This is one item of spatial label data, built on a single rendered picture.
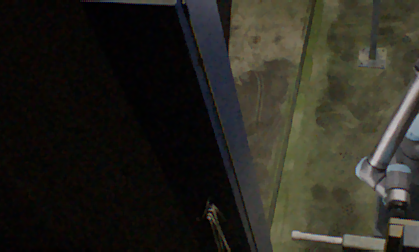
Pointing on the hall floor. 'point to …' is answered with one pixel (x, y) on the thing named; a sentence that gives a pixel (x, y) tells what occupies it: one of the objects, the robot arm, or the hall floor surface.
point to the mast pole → (374, 29)
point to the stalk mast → (413, 239)
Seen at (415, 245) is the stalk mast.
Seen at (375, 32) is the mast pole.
